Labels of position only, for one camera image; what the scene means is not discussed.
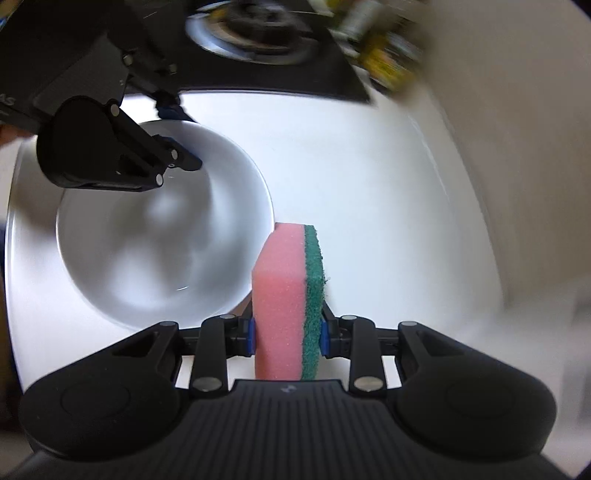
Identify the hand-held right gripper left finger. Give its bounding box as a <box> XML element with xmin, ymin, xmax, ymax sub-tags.
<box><xmin>111</xmin><ymin>314</ymin><xmax>257</xmax><ymax>398</ymax></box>

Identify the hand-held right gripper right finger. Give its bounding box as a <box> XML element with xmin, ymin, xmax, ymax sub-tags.
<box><xmin>320</xmin><ymin>305</ymin><xmax>485</xmax><ymax>398</ymax></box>

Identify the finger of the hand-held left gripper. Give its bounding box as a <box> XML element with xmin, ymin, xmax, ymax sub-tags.
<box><xmin>110</xmin><ymin>102</ymin><xmax>204</xmax><ymax>189</ymax></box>
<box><xmin>124</xmin><ymin>48</ymin><xmax>198</xmax><ymax>124</ymax></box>

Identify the pink and green sponge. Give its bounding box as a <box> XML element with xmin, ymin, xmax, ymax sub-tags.
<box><xmin>251</xmin><ymin>222</ymin><xmax>330</xmax><ymax>382</ymax></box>

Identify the white patterned bowl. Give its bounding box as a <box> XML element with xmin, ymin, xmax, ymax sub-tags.
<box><xmin>55</xmin><ymin>119</ymin><xmax>276</xmax><ymax>331</ymax></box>

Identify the black glass gas stove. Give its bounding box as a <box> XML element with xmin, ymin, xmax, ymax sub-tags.
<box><xmin>106</xmin><ymin>0</ymin><xmax>373</xmax><ymax>105</ymax></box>

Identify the yellow label sauce jar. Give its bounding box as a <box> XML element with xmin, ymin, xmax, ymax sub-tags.
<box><xmin>358</xmin><ymin>39</ymin><xmax>419</xmax><ymax>91</ymax></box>

